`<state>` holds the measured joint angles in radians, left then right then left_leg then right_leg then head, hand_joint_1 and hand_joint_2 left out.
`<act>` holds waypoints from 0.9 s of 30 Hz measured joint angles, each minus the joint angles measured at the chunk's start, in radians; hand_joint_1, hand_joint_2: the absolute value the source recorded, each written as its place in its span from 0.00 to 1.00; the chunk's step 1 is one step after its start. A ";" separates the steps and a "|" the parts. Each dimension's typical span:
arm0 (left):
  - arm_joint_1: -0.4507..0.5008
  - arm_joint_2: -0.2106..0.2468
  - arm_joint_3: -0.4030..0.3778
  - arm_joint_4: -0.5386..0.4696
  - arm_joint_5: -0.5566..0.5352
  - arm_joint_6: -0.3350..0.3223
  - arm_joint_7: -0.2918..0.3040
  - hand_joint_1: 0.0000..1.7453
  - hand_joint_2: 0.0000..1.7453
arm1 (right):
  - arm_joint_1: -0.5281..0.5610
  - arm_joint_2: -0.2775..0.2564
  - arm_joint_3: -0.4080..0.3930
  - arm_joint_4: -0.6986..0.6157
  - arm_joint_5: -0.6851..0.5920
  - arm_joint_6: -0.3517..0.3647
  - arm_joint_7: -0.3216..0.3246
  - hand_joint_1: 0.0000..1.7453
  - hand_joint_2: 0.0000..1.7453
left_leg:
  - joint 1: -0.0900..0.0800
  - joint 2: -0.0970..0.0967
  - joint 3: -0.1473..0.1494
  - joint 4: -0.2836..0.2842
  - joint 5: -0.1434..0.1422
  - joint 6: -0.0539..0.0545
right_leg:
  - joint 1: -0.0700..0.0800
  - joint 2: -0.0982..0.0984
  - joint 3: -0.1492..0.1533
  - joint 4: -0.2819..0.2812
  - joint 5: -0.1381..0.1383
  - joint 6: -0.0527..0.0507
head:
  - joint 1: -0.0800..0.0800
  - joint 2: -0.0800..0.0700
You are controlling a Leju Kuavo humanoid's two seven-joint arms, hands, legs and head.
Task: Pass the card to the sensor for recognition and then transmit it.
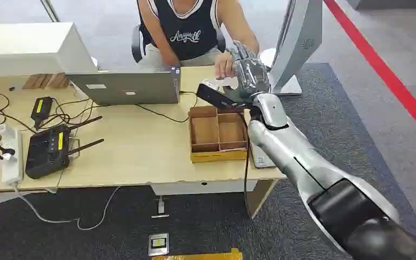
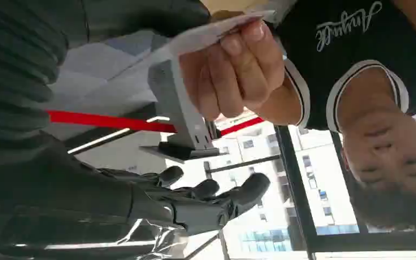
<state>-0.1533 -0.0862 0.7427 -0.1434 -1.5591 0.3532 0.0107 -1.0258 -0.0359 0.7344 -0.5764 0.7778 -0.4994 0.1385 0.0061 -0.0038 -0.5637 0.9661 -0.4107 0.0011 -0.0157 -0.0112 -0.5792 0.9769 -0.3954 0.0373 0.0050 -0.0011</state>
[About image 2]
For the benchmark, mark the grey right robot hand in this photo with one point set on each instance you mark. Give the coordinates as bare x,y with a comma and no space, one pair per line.
68,193

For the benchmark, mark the white light strip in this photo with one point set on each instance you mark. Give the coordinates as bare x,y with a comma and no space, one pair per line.
100,140

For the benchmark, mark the red stripe bar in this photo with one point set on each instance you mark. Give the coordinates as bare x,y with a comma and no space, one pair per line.
114,122

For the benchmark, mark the clear plastic wrap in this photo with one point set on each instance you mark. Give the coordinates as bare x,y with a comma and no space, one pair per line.
165,240

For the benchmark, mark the ribbed grey right arm sleeve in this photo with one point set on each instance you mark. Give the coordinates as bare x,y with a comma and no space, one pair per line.
10,79

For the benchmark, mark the grey box on black base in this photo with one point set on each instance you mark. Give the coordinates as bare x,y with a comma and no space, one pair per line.
179,107

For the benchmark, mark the white building outside window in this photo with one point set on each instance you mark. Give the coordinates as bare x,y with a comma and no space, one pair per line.
262,179

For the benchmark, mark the person's hand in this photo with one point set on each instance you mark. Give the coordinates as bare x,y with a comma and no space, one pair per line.
236,75

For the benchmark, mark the person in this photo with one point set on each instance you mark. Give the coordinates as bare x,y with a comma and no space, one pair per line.
366,43

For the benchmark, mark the black window frame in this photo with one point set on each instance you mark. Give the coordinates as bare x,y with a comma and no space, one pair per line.
297,201

